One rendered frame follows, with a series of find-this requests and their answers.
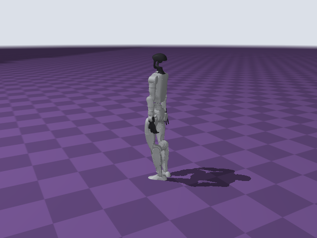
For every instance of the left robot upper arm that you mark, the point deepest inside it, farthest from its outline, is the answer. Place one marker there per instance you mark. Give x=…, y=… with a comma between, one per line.
x=152, y=86

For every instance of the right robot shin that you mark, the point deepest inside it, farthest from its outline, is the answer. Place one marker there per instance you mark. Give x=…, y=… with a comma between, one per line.
x=165, y=154

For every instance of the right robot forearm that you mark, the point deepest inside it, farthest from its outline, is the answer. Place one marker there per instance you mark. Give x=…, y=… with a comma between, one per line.
x=164, y=103

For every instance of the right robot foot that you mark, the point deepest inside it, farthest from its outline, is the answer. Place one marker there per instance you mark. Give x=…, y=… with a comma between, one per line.
x=167, y=173

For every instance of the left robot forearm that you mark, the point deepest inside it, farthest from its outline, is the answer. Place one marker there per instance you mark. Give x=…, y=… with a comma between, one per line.
x=151, y=106

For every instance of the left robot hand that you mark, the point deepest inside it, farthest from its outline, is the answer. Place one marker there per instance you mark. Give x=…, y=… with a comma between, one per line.
x=152, y=126

